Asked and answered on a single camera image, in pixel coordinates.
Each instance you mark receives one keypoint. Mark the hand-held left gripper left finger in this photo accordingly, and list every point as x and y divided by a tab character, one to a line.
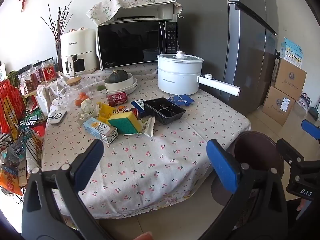
88	162

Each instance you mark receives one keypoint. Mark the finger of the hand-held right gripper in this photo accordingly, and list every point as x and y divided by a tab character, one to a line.
287	150
311	129

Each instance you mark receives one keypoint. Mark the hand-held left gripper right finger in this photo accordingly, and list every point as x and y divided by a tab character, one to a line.
222	165

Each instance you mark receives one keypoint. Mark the brown round stool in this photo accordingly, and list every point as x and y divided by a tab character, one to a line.
255	150

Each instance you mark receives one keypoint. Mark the yellow snack wrapper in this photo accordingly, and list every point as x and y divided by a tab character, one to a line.
106	110

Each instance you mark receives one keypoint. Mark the person's right hand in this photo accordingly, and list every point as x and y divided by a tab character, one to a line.
300	205

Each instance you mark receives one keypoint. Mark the person's left hand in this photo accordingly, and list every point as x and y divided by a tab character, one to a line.
143	236

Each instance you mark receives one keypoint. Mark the light blue milk carton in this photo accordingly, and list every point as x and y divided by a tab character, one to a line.
98	130

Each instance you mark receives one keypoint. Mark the large cardboard box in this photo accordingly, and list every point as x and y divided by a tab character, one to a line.
278	107
291	78

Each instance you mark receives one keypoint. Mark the crumpled white paper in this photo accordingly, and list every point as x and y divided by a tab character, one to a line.
86	110

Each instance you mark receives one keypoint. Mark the yellow and green sponge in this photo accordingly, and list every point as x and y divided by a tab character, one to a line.
125	123

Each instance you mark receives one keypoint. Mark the white flat electronic device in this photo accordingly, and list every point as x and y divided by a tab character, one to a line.
57	117

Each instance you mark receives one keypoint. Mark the small orange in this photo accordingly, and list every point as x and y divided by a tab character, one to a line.
83	95
79	102

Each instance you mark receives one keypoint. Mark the cherry print tablecloth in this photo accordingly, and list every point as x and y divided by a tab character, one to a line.
150	155

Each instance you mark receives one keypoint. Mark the cartoon print drink can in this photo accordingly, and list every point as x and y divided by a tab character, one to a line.
130	112

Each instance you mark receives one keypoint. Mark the white snack wrapper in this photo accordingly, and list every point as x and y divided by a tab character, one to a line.
148	127

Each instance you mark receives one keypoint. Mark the red drink can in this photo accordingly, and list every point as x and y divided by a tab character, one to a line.
117	98

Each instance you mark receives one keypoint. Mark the glass jar with wooden lid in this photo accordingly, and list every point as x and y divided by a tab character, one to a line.
72	90

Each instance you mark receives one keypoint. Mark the flattened blue carton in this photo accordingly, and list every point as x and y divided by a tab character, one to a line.
181	100

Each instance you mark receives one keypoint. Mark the blue and white printed box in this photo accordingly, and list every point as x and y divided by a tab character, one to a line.
292	52

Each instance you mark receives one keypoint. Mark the black plastic food tray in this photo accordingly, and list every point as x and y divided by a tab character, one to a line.
163	110

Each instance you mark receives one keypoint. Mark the orange snack packet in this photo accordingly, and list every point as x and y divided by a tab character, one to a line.
10	180

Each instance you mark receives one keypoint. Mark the white plate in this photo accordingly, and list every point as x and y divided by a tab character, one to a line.
133	85
132	90

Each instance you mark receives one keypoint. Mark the dark green pumpkin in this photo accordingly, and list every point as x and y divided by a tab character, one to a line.
118	77

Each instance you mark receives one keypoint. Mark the white electric cooking pot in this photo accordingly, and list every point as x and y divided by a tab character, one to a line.
177	80

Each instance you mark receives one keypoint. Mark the red hanging packets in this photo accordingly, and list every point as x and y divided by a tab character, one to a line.
11	105

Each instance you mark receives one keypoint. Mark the red label glass jar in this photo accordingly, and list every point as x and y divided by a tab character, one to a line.
48	71

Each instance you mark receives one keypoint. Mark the dark glass storage jar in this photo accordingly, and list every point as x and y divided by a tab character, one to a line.
37	73

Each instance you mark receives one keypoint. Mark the glass vase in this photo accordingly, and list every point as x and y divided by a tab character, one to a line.
58	55

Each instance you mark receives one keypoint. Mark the glass pot lid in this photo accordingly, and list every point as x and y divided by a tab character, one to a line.
180	56

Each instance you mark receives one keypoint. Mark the white air fryer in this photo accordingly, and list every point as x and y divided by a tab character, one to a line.
77	45

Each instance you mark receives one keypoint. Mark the grey refrigerator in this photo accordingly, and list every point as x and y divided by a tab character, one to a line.
212	42

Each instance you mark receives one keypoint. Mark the black microwave oven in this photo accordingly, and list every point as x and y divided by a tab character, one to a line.
130	42

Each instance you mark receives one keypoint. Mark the dried bare branches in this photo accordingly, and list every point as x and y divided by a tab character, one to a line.
58	17

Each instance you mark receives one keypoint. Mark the floral dust cover cloth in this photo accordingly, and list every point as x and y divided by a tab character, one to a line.
130	2

